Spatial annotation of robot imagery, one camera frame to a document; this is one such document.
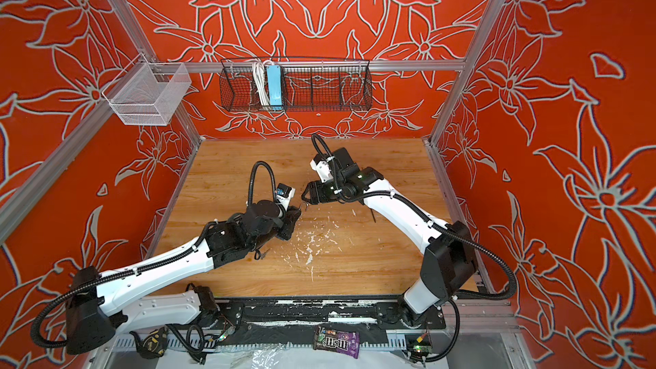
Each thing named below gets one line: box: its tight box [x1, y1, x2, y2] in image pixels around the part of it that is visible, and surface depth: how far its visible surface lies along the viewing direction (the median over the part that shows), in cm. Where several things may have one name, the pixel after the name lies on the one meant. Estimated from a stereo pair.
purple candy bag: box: [312, 325, 361, 359], surface depth 70 cm
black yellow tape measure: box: [128, 326, 169, 360], surface depth 68 cm
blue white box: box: [266, 64, 283, 106], surface depth 91 cm
